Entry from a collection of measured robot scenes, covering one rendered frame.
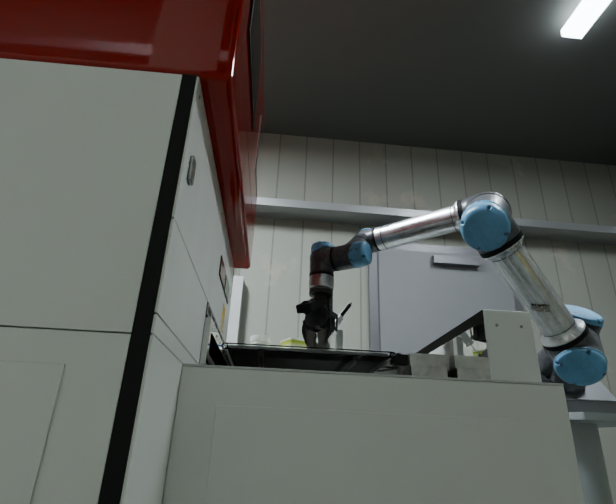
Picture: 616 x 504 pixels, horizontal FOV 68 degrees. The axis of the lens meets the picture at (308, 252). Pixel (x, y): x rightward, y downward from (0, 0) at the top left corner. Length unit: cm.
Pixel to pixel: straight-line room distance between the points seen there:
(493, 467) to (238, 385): 41
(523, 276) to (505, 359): 37
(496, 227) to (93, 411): 94
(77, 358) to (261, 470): 31
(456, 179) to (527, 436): 329
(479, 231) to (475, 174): 291
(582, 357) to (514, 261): 28
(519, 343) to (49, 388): 75
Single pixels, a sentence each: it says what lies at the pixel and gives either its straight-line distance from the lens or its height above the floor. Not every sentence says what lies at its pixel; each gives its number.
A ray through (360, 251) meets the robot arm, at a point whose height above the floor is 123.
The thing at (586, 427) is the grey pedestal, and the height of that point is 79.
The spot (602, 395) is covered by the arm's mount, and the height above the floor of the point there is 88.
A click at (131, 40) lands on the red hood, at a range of 83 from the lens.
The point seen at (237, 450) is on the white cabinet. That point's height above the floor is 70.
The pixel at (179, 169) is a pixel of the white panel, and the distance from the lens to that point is 66.
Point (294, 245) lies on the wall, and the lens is 337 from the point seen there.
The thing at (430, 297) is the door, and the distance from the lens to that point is 338.
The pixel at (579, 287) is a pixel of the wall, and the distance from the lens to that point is 404.
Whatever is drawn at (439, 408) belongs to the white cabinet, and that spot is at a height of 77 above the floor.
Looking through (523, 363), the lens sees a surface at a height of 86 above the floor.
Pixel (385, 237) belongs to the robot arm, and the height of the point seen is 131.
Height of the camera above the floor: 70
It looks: 24 degrees up
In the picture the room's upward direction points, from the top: 2 degrees clockwise
